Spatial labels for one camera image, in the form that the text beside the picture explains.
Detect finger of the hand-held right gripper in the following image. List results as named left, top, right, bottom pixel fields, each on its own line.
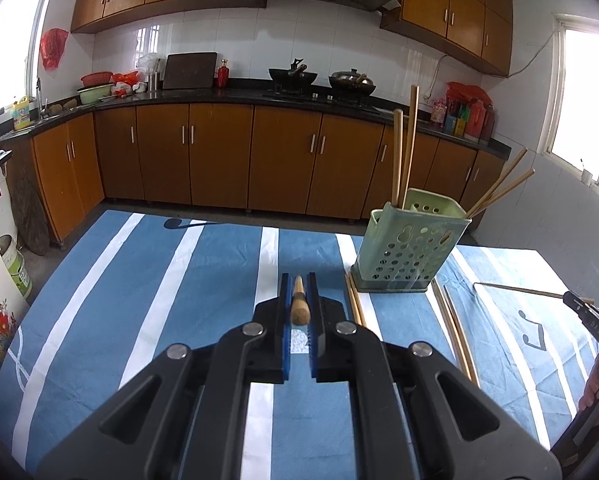
left=562, top=290, right=596, bottom=320

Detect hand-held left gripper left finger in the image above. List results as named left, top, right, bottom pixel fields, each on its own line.
left=34, top=274, right=293, bottom=480

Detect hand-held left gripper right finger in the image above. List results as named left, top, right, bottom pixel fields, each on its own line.
left=307, top=273, right=563, bottom=480

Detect wooden chopstick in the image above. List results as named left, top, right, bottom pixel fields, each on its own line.
left=349, top=277, right=368, bottom=328
left=290, top=275, right=311, bottom=327
left=464, top=148, right=529, bottom=218
left=402, top=85, right=420, bottom=209
left=432, top=280, right=473, bottom=386
left=473, top=282, right=568, bottom=302
left=442, top=285, right=480, bottom=389
left=344, top=274, right=364, bottom=328
left=469, top=169, right=536, bottom=221
left=393, top=108, right=405, bottom=209

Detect green perforated utensil holder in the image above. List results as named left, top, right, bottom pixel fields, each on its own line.
left=355, top=187, right=473, bottom=293

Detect person's right hand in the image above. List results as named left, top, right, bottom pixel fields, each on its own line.
left=577, top=349, right=599, bottom=412

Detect blue white striped tablecloth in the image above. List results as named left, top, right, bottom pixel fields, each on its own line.
left=0, top=209, right=599, bottom=480

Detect brown lower kitchen cabinets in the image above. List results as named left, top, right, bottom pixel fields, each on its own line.
left=32, top=102, right=505, bottom=256

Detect large sliding window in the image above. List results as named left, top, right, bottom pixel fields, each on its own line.
left=547, top=15, right=599, bottom=203

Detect row of condiment bottles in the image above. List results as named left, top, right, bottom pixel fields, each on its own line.
left=431, top=97, right=495, bottom=142

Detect black gas stove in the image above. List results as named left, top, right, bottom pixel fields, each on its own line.
left=262, top=89, right=380, bottom=109

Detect large red plastic bag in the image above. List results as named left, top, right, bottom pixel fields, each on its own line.
left=447, top=82, right=490, bottom=107

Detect black kitchen countertop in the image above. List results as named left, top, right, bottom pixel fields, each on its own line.
left=0, top=86, right=511, bottom=157

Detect black pot with lid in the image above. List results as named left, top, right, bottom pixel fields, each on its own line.
left=328, top=67, right=377, bottom=97

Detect black wok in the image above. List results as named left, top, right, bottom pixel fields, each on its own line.
left=268, top=58, right=319, bottom=93

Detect dark cutting board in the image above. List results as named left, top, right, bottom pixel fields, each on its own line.
left=163, top=52, right=218, bottom=91

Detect white plastic bucket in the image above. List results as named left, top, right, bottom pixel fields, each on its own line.
left=0, top=234, right=33, bottom=299

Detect brown sack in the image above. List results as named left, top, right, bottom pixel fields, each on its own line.
left=10, top=175, right=50, bottom=256

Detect green basin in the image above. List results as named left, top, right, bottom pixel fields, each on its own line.
left=77, top=84, right=114, bottom=106

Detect metal faucet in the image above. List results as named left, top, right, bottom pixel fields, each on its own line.
left=34, top=77, right=48, bottom=119

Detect yellow detergent bottle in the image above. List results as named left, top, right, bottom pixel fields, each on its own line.
left=12, top=96, right=33, bottom=131

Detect hanging red plastic bag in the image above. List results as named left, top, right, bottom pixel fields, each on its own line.
left=40, top=28, right=69, bottom=71

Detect kitchen window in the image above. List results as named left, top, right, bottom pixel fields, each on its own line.
left=0, top=0, right=60, bottom=122

